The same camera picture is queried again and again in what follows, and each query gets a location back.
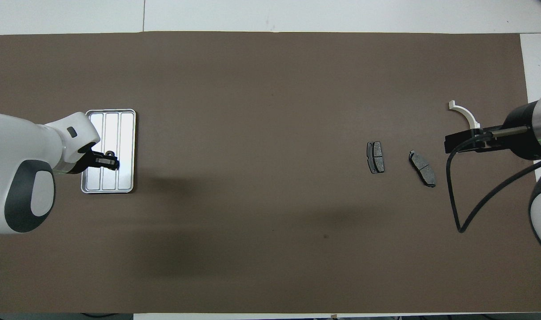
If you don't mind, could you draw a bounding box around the silver metal tray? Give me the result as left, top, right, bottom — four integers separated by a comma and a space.
81, 109, 136, 194

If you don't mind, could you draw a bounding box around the curved dark brake pad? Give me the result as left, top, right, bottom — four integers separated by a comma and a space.
408, 150, 436, 188

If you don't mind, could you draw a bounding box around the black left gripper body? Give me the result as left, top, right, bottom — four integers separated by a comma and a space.
52, 150, 98, 175

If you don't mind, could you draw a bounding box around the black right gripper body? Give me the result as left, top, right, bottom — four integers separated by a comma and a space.
474, 101, 540, 160

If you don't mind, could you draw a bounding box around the rectangular dark brake pad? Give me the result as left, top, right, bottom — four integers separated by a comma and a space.
367, 141, 385, 174

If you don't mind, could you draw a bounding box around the brown table mat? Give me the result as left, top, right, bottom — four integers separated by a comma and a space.
0, 31, 541, 314

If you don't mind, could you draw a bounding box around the white half-ring bracket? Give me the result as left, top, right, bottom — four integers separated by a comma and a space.
448, 100, 481, 130

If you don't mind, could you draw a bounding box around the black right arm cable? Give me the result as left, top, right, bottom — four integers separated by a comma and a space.
446, 126, 541, 234

